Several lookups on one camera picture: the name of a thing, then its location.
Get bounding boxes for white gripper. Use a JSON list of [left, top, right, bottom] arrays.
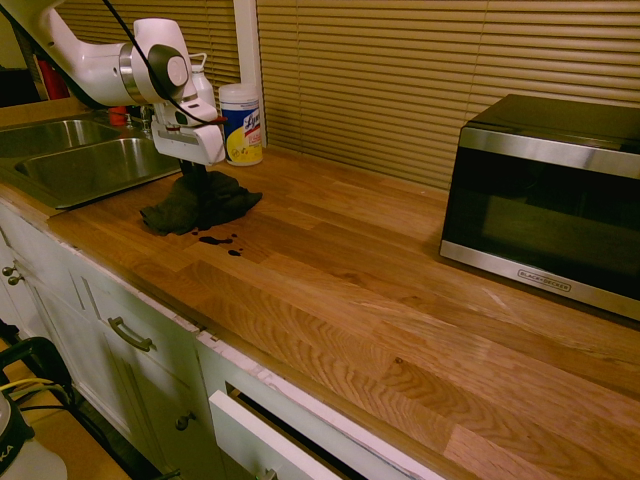
[[150, 102, 227, 202]]

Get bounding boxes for dark grey cleaning cloth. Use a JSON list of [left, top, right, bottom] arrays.
[[139, 171, 264, 237]]

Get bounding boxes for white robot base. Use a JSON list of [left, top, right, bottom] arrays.
[[0, 389, 69, 480]]

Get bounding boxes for dark liquid spill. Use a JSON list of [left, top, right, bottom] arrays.
[[189, 229, 246, 259]]

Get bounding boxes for Lysol wipes canister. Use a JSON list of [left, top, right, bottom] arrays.
[[218, 83, 265, 168]]

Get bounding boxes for white water bottle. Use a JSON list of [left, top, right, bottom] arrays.
[[189, 52, 217, 110]]

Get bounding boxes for stainless steel double sink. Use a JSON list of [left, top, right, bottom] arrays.
[[0, 118, 184, 211]]

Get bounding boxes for narrow beige window blind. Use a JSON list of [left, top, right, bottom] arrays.
[[54, 0, 242, 87]]

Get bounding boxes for red container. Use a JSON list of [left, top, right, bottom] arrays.
[[37, 58, 70, 102]]

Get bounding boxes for wide beige window blind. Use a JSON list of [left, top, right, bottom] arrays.
[[256, 0, 640, 192]]

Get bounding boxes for white open drawer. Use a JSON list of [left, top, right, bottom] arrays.
[[208, 389, 354, 480]]

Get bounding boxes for black steel microwave oven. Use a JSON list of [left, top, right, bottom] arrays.
[[439, 93, 640, 322]]

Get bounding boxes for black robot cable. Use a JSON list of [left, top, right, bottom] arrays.
[[101, 0, 224, 126]]

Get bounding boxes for white window frame post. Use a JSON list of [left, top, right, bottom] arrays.
[[232, 0, 268, 149]]

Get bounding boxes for metal drawer bar handle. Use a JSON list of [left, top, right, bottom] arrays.
[[107, 316, 154, 353]]

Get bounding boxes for yellow cable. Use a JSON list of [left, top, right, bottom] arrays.
[[0, 377, 57, 397]]

